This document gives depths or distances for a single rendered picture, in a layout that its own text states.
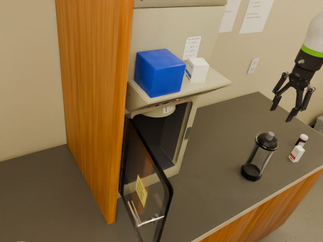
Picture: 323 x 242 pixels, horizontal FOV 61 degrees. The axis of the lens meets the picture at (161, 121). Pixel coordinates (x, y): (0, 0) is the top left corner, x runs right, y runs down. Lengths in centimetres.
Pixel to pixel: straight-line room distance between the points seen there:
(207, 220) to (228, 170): 33
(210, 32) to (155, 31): 21
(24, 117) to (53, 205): 40
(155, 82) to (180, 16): 21
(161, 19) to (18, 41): 57
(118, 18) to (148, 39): 18
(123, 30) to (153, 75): 15
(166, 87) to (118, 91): 14
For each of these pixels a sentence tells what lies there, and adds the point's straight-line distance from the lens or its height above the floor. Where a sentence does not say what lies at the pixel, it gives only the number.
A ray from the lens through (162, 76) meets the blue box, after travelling 72.
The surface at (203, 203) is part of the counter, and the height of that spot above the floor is 94.
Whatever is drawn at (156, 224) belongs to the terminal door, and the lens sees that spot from 83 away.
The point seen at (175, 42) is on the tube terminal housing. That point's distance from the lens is 84.
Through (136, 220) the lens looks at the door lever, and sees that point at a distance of 84.
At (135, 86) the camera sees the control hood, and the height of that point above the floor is 151.
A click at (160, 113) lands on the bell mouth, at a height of 133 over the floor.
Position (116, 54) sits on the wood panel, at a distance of 65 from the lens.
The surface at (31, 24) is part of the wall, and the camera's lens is 113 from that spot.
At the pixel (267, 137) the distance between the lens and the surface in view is 131.
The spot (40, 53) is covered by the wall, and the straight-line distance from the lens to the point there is 117.
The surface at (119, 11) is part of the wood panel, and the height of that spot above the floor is 174.
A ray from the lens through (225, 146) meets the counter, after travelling 156.
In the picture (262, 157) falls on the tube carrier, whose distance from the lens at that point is 133.
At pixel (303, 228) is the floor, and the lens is 273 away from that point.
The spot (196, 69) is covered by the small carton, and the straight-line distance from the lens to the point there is 83.
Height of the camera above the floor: 192
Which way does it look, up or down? 38 degrees down
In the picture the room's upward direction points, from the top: 11 degrees clockwise
